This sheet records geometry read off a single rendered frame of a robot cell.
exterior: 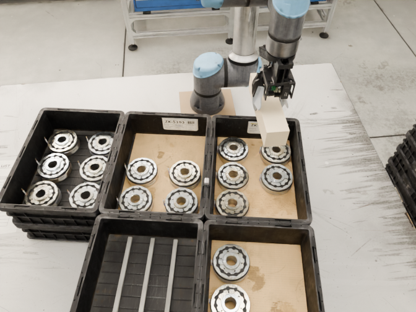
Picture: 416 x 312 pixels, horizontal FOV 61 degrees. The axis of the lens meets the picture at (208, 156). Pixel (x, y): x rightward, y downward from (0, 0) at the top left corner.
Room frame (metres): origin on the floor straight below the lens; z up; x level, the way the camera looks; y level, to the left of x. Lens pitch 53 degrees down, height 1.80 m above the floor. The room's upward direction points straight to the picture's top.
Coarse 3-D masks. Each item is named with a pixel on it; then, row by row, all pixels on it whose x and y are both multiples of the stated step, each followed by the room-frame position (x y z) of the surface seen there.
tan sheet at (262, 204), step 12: (252, 144) 0.79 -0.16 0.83; (288, 144) 0.79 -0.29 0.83; (252, 156) 0.74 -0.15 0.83; (216, 168) 0.69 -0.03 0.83; (252, 168) 0.69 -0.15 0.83; (288, 168) 0.69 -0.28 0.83; (216, 180) 0.64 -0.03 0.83; (252, 180) 0.64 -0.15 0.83; (216, 192) 0.59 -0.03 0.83; (252, 192) 0.59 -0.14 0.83; (264, 192) 0.59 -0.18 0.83; (288, 192) 0.59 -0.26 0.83; (252, 204) 0.55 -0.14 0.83; (264, 204) 0.55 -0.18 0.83; (276, 204) 0.55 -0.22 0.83; (288, 204) 0.55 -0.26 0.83; (252, 216) 0.51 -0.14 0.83; (264, 216) 0.51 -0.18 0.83; (276, 216) 0.51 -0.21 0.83; (288, 216) 0.51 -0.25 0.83
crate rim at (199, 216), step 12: (120, 132) 0.76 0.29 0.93; (120, 144) 0.71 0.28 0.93; (204, 156) 0.66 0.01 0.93; (204, 168) 0.62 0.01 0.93; (108, 180) 0.57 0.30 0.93; (108, 192) 0.53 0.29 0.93; (204, 192) 0.53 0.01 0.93; (204, 204) 0.49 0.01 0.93; (156, 216) 0.45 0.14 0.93; (168, 216) 0.45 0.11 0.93; (180, 216) 0.45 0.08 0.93; (192, 216) 0.45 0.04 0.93
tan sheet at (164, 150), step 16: (144, 144) 0.79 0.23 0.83; (160, 144) 0.79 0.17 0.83; (176, 144) 0.79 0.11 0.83; (192, 144) 0.79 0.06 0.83; (160, 160) 0.72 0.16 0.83; (176, 160) 0.72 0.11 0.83; (192, 160) 0.72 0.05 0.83; (160, 176) 0.65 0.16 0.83; (160, 192) 0.59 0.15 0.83; (160, 208) 0.53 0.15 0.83
